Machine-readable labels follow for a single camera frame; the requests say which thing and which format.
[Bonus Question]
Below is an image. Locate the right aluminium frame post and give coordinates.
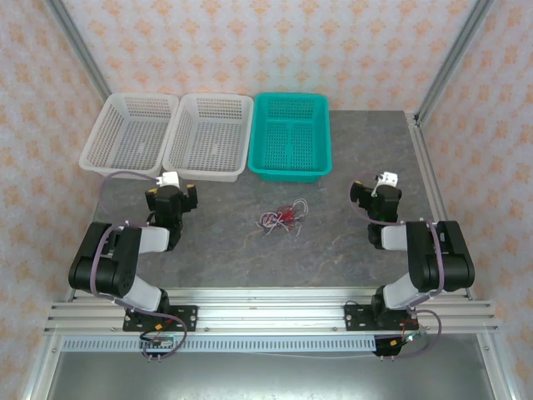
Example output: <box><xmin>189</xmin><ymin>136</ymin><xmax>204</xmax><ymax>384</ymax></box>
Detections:
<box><xmin>416</xmin><ymin>0</ymin><xmax>496</xmax><ymax>126</ymax></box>

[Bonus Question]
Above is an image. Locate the teal perforated plastic basket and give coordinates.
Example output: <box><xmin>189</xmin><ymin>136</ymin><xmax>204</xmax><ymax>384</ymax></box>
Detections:
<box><xmin>247</xmin><ymin>92</ymin><xmax>333</xmax><ymax>183</ymax></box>

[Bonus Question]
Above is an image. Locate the white slotted cable duct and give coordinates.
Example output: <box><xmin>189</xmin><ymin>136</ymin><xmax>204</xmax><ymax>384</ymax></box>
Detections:
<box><xmin>62</xmin><ymin>336</ymin><xmax>378</xmax><ymax>353</ymax></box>

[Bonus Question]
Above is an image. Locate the left arm purple hose cable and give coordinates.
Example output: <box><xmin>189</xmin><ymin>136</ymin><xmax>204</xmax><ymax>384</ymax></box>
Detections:
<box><xmin>89</xmin><ymin>170</ymin><xmax>189</xmax><ymax>363</ymax></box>

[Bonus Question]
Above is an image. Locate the controller circuit board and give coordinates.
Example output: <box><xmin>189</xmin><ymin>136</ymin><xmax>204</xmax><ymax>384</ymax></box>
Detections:
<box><xmin>376</xmin><ymin>331</ymin><xmax>422</xmax><ymax>356</ymax></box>
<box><xmin>139</xmin><ymin>332</ymin><xmax>176</xmax><ymax>350</ymax></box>

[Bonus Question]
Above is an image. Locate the right arm purple hose cable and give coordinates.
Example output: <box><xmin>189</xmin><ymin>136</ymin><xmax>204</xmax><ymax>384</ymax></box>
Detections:
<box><xmin>348</xmin><ymin>182</ymin><xmax>443</xmax><ymax>359</ymax></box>

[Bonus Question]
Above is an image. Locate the thin white cable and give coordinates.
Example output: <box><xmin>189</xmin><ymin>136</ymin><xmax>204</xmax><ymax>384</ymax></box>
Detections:
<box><xmin>260</xmin><ymin>198</ymin><xmax>310</xmax><ymax>234</ymax></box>

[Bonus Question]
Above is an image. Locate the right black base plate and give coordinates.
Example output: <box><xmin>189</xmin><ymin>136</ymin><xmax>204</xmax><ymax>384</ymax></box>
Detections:
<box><xmin>344</xmin><ymin>303</ymin><xmax>420</xmax><ymax>334</ymax></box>

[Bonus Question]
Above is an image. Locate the aluminium frame post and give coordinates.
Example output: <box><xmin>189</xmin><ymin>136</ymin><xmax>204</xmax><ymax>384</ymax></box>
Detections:
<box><xmin>44</xmin><ymin>0</ymin><xmax>112</xmax><ymax>99</ymax></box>
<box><xmin>416</xmin><ymin>0</ymin><xmax>496</xmax><ymax>126</ymax></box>

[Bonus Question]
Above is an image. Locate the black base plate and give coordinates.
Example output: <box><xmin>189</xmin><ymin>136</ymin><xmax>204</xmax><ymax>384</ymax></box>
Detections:
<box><xmin>122</xmin><ymin>305</ymin><xmax>199</xmax><ymax>333</ymax></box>
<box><xmin>344</xmin><ymin>303</ymin><xmax>420</xmax><ymax>334</ymax></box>

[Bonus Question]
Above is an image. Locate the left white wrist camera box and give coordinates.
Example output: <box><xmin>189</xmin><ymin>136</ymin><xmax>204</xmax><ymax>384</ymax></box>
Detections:
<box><xmin>156</xmin><ymin>171</ymin><xmax>181</xmax><ymax>189</ymax></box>

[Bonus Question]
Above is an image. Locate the right controller circuit board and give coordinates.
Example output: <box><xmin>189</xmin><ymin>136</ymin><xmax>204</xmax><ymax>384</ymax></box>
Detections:
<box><xmin>376</xmin><ymin>331</ymin><xmax>422</xmax><ymax>356</ymax></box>

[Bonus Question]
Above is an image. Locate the left aluminium frame post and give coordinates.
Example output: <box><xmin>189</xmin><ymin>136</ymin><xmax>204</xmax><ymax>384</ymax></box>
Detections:
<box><xmin>44</xmin><ymin>0</ymin><xmax>112</xmax><ymax>99</ymax></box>

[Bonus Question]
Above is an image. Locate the arm purple hose cable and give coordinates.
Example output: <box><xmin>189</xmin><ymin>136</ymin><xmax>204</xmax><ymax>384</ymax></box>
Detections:
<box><xmin>348</xmin><ymin>182</ymin><xmax>443</xmax><ymax>359</ymax></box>
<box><xmin>89</xmin><ymin>170</ymin><xmax>189</xmax><ymax>363</ymax></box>

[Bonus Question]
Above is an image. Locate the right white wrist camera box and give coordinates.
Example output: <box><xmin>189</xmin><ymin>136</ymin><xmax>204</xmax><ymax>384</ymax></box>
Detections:
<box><xmin>374</xmin><ymin>170</ymin><xmax>399</xmax><ymax>188</ymax></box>

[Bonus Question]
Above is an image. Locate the grey metal lower panel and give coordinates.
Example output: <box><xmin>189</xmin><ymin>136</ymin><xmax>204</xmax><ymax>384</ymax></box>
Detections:
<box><xmin>24</xmin><ymin>352</ymin><xmax>507</xmax><ymax>400</ymax></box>

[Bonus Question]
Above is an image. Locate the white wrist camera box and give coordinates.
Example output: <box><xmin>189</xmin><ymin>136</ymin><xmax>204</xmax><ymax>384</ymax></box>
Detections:
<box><xmin>374</xmin><ymin>170</ymin><xmax>399</xmax><ymax>188</ymax></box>
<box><xmin>156</xmin><ymin>171</ymin><xmax>181</xmax><ymax>189</ymax></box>

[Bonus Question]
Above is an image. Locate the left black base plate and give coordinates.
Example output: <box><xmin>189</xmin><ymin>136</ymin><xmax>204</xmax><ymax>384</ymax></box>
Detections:
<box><xmin>122</xmin><ymin>305</ymin><xmax>199</xmax><ymax>333</ymax></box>

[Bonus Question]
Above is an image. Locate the aluminium mounting rail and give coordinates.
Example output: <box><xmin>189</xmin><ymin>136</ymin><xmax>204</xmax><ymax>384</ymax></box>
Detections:
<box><xmin>44</xmin><ymin>287</ymin><xmax>500</xmax><ymax>335</ymax></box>

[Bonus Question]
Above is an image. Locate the white perforated plastic basket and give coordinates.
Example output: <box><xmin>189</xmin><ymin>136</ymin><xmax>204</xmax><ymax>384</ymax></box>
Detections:
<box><xmin>78</xmin><ymin>92</ymin><xmax>180</xmax><ymax>181</ymax></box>
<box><xmin>162</xmin><ymin>92</ymin><xmax>255</xmax><ymax>183</ymax></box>

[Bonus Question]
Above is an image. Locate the aluminium side rail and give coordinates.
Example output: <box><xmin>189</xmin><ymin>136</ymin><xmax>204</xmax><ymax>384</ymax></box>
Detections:
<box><xmin>406</xmin><ymin>111</ymin><xmax>476</xmax><ymax>301</ymax></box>

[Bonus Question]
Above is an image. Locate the left controller circuit board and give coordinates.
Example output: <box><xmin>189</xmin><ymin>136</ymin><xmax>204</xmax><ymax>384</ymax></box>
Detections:
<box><xmin>139</xmin><ymin>332</ymin><xmax>176</xmax><ymax>350</ymax></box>

